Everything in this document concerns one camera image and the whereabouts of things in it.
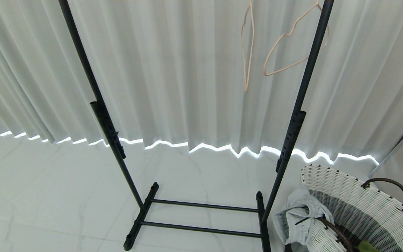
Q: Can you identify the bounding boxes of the pale grey shorts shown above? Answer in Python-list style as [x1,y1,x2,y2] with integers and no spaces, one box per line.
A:
[273,187,335,246]

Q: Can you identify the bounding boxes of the pink clothes hanger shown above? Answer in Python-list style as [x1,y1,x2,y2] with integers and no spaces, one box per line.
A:
[241,0,255,93]
[263,0,330,77]

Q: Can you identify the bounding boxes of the white laundry basket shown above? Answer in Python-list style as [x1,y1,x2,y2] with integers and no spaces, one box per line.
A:
[285,164,403,252]

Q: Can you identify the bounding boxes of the green long-sleeved shirt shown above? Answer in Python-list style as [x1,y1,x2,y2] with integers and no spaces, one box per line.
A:
[357,241,380,252]

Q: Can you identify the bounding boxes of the black clothes rack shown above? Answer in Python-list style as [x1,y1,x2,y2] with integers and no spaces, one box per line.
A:
[59,0,335,252]

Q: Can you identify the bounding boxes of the white curtain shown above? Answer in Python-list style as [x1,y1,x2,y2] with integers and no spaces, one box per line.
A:
[0,0,403,166]

